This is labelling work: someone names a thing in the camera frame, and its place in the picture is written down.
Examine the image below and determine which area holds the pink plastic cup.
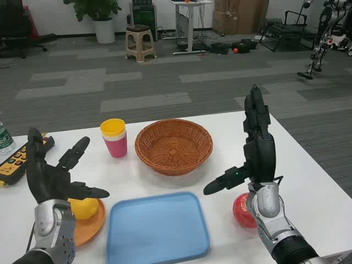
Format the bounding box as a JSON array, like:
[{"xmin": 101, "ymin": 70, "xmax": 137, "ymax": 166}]
[{"xmin": 102, "ymin": 135, "xmax": 128, "ymax": 158}]

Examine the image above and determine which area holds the yellow plastic cup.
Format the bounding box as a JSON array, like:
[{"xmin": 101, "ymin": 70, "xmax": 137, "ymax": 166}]
[{"xmin": 100, "ymin": 118, "xmax": 127, "ymax": 138}]

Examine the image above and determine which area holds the white plant pot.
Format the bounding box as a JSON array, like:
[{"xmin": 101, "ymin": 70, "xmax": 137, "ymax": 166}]
[{"xmin": 92, "ymin": 18, "xmax": 116, "ymax": 44}]

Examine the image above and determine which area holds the small black case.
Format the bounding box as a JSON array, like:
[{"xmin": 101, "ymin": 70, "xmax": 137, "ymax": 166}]
[{"xmin": 210, "ymin": 42, "xmax": 229, "ymax": 55}]

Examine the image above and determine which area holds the orange plate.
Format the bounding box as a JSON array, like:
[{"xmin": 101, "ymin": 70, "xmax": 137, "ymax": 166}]
[{"xmin": 67, "ymin": 198, "xmax": 106, "ymax": 248}]

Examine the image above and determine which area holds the clear plastic water bottle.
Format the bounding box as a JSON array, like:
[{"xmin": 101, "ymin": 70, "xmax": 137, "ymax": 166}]
[{"xmin": 0, "ymin": 120, "xmax": 15, "ymax": 155}]

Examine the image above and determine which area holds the yellow lemon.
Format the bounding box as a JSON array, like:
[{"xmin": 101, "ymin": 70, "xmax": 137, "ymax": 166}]
[{"xmin": 67, "ymin": 197, "xmax": 99, "ymax": 220}]

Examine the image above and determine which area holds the red apple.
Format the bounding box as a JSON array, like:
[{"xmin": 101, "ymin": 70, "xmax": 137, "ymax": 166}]
[{"xmin": 233, "ymin": 192, "xmax": 259, "ymax": 229}]

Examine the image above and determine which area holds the silver black humanoid robot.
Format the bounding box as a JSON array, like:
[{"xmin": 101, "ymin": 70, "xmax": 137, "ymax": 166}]
[{"xmin": 296, "ymin": 0, "xmax": 352, "ymax": 80}]

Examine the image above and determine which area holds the green potted plant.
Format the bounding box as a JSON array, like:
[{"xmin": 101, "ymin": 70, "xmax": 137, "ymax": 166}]
[{"xmin": 63, "ymin": 0, "xmax": 122, "ymax": 23}]

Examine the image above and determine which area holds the blue plastic tray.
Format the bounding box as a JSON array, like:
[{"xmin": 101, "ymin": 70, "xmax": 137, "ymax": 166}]
[{"xmin": 106, "ymin": 191, "xmax": 211, "ymax": 264}]

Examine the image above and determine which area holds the beige plastic stool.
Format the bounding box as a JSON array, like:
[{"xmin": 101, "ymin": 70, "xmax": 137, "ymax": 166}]
[{"xmin": 125, "ymin": 24, "xmax": 157, "ymax": 64}]

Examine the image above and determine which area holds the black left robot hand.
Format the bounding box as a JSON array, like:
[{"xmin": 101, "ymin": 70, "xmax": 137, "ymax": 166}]
[{"xmin": 26, "ymin": 128, "xmax": 110, "ymax": 205}]

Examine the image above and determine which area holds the black folding lounger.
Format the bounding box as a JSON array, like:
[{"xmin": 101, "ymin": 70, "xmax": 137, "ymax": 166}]
[{"xmin": 259, "ymin": 10, "xmax": 317, "ymax": 52}]

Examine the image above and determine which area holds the white standing desk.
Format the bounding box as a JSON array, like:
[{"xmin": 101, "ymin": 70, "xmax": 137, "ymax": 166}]
[{"xmin": 168, "ymin": 0, "xmax": 212, "ymax": 56}]

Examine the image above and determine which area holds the brown wicker basket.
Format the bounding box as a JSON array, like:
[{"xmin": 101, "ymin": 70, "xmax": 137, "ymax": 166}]
[{"xmin": 134, "ymin": 118, "xmax": 214, "ymax": 177}]

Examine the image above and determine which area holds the large black case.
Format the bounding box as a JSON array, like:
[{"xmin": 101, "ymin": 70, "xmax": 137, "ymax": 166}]
[{"xmin": 232, "ymin": 38, "xmax": 259, "ymax": 54}]

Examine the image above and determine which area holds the white toy car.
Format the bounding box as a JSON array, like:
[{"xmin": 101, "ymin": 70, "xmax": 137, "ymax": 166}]
[{"xmin": 328, "ymin": 34, "xmax": 352, "ymax": 57}]

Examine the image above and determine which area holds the black computer tower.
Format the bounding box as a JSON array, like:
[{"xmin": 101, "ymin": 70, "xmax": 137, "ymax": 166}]
[{"xmin": 131, "ymin": 0, "xmax": 158, "ymax": 42}]

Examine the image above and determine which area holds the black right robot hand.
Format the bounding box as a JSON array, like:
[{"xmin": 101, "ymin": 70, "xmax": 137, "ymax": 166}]
[{"xmin": 203, "ymin": 84, "xmax": 277, "ymax": 196}]

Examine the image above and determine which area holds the black office chair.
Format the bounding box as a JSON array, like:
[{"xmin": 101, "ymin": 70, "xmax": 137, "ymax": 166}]
[{"xmin": 0, "ymin": 0, "xmax": 58, "ymax": 59}]

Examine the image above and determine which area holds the white plastic cup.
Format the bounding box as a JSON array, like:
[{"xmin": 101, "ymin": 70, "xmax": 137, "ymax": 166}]
[{"xmin": 101, "ymin": 131, "xmax": 127, "ymax": 142}]

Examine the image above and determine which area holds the yellow black remote controller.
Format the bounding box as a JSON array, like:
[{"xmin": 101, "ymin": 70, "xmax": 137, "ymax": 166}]
[{"xmin": 0, "ymin": 133, "xmax": 55, "ymax": 187}]

